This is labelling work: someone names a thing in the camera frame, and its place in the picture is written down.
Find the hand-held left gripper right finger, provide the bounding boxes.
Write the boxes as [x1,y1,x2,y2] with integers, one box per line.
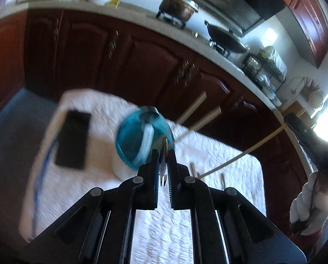
[167,151,308,264]

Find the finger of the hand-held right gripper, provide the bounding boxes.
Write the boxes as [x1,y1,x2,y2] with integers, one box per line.
[283,114,319,155]

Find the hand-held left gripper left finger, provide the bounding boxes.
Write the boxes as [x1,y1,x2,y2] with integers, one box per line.
[18,149,161,264]

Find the metal fork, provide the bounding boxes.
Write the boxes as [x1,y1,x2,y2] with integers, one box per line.
[159,137,170,187]

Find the white ceramic spoon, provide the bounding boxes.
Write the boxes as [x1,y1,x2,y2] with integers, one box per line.
[136,123,155,163]

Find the floral cup with teal lid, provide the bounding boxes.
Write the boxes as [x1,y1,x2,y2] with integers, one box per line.
[111,106,176,181]

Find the light wooden chopstick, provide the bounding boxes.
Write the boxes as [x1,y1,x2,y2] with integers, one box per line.
[176,92,207,124]
[189,107,222,131]
[197,126,288,179]

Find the person's right hand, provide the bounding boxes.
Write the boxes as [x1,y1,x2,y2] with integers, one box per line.
[290,171,328,236]

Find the wooden cutting board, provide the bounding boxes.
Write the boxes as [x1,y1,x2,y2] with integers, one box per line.
[284,101,308,119]

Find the round pale gourd ladle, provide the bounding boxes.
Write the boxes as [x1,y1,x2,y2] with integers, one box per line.
[309,90,324,108]

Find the white cloth on dish rack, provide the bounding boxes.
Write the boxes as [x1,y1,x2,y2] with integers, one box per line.
[263,45,288,73]

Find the black smartphone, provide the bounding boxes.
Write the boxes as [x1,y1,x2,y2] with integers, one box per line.
[55,110,92,170]

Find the white quilted tablecloth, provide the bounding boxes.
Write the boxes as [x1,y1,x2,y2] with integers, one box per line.
[19,88,268,264]

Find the black wok with lid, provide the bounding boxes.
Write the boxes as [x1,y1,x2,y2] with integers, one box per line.
[204,20,250,54]

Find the dark wooden lower cabinets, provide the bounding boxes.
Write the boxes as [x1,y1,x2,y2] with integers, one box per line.
[0,8,311,227]

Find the steel range hood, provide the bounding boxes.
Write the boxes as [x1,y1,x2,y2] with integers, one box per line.
[164,0,286,31]

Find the grey stone countertop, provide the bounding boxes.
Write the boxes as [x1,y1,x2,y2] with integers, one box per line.
[0,0,289,122]

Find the gas stove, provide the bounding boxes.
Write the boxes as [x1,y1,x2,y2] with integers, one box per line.
[155,9,232,58]

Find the metal cooking pot with lid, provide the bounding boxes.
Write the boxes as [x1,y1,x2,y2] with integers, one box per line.
[158,0,199,23]

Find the wall chopstick holder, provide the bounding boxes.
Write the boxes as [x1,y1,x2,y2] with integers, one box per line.
[301,76,320,100]

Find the black wire dish rack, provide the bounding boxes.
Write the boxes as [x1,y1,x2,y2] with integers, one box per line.
[242,52,287,94]

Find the red-brown wall cabinet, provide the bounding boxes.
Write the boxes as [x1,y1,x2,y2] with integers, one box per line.
[265,0,328,68]

